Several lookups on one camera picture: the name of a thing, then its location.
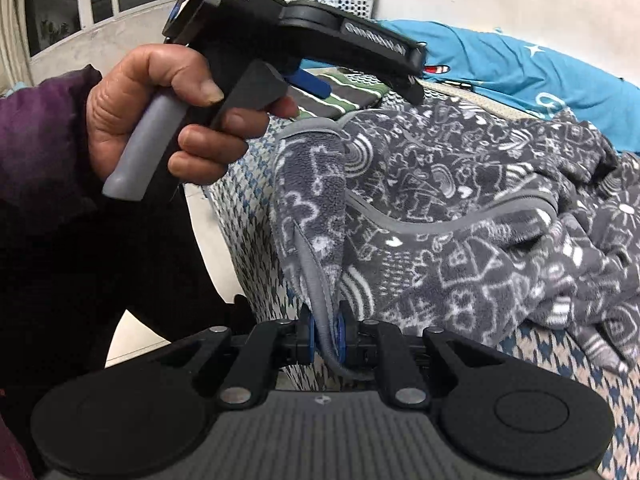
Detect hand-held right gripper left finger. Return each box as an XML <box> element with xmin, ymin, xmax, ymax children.
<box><xmin>145</xmin><ymin>306</ymin><xmax>318</xmax><ymax>408</ymax></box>

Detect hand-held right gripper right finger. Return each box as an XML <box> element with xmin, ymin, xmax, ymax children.
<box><xmin>332</xmin><ymin>300</ymin><xmax>506</xmax><ymax>408</ymax></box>

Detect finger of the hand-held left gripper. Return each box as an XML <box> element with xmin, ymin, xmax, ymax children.
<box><xmin>344</xmin><ymin>16</ymin><xmax>428</xmax><ymax>106</ymax></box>
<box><xmin>286</xmin><ymin>69</ymin><xmax>332</xmax><ymax>102</ymax></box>

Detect grey doodle-print fleece jacket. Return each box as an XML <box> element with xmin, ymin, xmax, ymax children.
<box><xmin>270</xmin><ymin>95</ymin><xmax>640</xmax><ymax>381</ymax></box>

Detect person's left forearm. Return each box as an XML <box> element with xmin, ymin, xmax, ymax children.
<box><xmin>0</xmin><ymin>64</ymin><xmax>108</xmax><ymax>241</ymax></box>

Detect person's left hand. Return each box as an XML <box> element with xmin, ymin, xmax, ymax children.
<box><xmin>86</xmin><ymin>44</ymin><xmax>301</xmax><ymax>186</ymax></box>

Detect green striped folded shirt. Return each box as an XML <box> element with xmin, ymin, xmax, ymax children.
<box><xmin>287</xmin><ymin>67</ymin><xmax>391</xmax><ymax>121</ymax></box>

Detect blue airplane-print cover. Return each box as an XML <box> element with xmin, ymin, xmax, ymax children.
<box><xmin>375</xmin><ymin>19</ymin><xmax>640</xmax><ymax>153</ymax></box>

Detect barred window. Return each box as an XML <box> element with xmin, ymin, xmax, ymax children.
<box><xmin>22</xmin><ymin>0</ymin><xmax>201</xmax><ymax>56</ymax></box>

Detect pale curtain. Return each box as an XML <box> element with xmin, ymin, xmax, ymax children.
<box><xmin>0</xmin><ymin>0</ymin><xmax>35</xmax><ymax>96</ymax></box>

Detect person's dark clothing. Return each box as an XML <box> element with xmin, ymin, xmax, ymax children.
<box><xmin>0</xmin><ymin>185</ymin><xmax>251</xmax><ymax>480</ymax></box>

